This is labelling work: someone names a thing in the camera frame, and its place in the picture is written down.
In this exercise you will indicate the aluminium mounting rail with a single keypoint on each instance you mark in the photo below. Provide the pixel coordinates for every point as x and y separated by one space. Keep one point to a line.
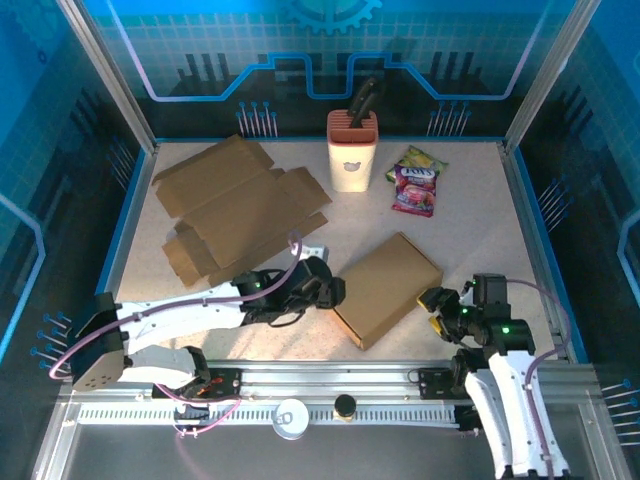
325 385

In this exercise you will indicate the small black electronics module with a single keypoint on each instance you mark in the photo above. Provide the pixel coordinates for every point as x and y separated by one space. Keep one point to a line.
467 417
192 412

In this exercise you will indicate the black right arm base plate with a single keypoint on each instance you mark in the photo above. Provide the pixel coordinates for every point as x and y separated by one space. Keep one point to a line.
435 382

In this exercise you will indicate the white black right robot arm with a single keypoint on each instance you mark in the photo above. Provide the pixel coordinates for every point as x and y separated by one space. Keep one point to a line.
515 410

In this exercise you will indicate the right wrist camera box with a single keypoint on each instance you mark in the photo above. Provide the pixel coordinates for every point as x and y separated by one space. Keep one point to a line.
489 289

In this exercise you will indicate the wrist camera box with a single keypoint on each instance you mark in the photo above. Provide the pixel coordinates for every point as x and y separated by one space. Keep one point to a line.
489 289
315 270

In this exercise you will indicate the aluminium frame post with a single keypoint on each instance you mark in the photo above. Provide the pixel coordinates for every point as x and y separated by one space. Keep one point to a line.
110 75
545 75

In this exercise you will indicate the purple candy bag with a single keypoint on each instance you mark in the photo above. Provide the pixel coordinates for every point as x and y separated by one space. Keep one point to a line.
415 190

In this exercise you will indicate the yellow green candy bag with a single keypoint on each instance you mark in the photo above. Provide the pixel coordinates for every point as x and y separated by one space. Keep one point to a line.
425 157

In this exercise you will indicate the cream knife block orange top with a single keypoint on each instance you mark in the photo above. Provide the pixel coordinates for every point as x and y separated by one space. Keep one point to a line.
350 170

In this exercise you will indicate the brown cardboard mailer box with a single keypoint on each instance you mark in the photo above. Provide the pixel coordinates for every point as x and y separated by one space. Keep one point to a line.
225 210
390 285

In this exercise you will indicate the white round lid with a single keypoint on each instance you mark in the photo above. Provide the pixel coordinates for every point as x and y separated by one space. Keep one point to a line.
295 425

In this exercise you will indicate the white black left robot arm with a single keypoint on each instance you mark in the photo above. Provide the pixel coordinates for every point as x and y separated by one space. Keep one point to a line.
175 315

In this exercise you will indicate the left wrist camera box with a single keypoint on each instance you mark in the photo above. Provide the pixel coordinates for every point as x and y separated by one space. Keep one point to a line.
315 270

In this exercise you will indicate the black round knob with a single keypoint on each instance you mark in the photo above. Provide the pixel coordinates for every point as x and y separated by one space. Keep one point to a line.
345 404

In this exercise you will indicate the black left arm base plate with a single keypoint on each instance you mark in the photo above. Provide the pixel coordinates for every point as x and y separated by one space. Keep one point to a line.
227 382

